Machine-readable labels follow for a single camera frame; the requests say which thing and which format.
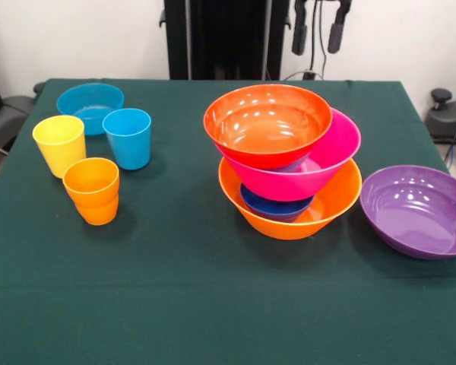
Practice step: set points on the large orange bowl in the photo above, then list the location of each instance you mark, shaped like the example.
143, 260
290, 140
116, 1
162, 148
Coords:
289, 230

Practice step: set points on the yellow cup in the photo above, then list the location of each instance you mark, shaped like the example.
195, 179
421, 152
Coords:
59, 148

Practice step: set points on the red bowl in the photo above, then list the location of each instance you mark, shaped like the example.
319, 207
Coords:
268, 152

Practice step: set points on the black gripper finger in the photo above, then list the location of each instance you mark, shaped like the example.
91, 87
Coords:
336, 36
299, 38

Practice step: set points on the light blue cup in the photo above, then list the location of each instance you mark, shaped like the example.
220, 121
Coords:
127, 144

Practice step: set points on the large pink bowl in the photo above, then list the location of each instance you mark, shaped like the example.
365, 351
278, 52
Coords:
342, 152

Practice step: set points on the small dark blue bowl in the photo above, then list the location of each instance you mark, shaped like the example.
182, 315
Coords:
273, 211

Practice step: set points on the light blue shallow bowl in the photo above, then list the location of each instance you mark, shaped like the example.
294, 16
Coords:
87, 99

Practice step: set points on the light blue ribbed bowl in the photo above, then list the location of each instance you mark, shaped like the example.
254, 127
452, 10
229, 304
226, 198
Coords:
294, 166

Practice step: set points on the purple bowl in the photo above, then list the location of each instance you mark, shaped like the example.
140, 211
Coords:
418, 216

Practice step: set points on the orange cup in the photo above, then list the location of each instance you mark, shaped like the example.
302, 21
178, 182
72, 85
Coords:
93, 197

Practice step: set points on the dark green tablecloth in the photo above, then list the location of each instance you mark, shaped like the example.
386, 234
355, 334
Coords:
137, 285

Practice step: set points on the black office chair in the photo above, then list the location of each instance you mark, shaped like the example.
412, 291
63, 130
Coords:
7, 114

